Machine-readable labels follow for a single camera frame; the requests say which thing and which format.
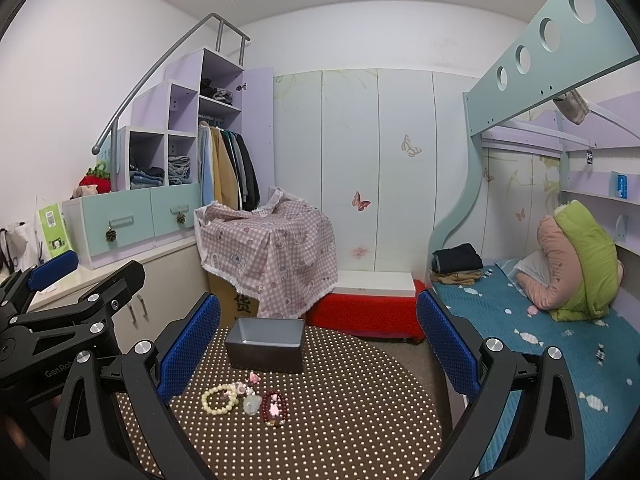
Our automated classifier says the cream bead bracelet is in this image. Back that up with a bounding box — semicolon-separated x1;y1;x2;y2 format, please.
200;382;240;415

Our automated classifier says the dark red bead bracelet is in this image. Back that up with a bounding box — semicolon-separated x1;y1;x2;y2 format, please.
260;389;292;428

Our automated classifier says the pink pearl charm keychain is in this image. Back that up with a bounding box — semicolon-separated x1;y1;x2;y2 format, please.
234;370;262;396

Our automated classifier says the pale jade carved pendant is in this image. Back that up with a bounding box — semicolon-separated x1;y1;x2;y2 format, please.
243;393;262;416

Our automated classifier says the green paper bag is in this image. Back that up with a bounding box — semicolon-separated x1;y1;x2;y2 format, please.
38;203;73;260

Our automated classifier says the white plastic bag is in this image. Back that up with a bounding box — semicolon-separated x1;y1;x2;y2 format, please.
1;221;42;274

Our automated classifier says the teal drawer unit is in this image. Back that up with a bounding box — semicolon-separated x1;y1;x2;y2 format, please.
62;184;201;270

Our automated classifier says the cream low cabinet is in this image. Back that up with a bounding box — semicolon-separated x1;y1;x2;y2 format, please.
29;238;208;352

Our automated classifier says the red strawberry plush toy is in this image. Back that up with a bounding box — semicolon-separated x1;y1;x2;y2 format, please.
78;160;112;194

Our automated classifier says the teal candy print bedsheet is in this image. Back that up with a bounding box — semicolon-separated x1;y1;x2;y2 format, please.
429;258;640;480

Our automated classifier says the brown cardboard box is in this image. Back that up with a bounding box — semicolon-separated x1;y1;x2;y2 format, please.
207;273;259;327

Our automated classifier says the brown polka dot tablecloth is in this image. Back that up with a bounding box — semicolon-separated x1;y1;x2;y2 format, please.
112;324;445;480

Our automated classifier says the grey metal stair handrail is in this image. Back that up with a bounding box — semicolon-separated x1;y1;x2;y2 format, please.
90;12;252;157

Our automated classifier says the purple stair shelf unit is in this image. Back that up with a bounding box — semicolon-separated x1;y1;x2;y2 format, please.
110;48;276;204

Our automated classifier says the pink plush pillow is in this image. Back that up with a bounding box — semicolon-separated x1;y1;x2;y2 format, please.
515;216;582;311

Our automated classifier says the grey rectangular storage box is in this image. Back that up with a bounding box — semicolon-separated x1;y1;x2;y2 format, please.
226;318;305;374

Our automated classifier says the hanging clothes row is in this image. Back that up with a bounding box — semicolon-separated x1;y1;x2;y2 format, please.
198;117;260;211

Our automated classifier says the pink checked cloth cover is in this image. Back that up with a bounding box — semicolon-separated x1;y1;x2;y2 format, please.
194;188;338;318

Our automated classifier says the red upholstered bench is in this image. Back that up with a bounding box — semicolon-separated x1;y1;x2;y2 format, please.
305;280;426;344

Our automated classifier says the folded dark clothes stack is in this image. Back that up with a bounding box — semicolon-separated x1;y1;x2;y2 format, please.
431;243;484;286

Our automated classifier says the white flat box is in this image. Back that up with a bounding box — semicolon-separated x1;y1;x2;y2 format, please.
333;270;416;298

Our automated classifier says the white wardrobe with butterflies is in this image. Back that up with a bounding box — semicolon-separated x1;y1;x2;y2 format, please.
273;68;475;278

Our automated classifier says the teal bunk bed frame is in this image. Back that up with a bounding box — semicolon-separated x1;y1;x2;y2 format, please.
428;0;639;252

